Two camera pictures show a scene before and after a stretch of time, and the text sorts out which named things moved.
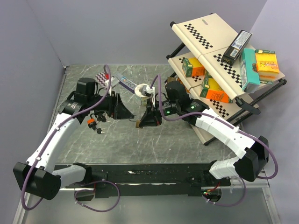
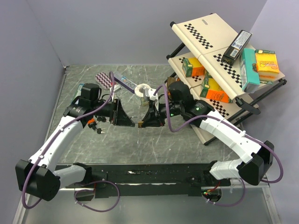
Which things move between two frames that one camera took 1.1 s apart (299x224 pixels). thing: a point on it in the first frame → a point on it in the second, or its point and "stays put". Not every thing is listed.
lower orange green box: [211, 90] stays put
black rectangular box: [237, 48] stays put
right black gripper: [151, 117] stays put
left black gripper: [116, 109] → [119, 117]
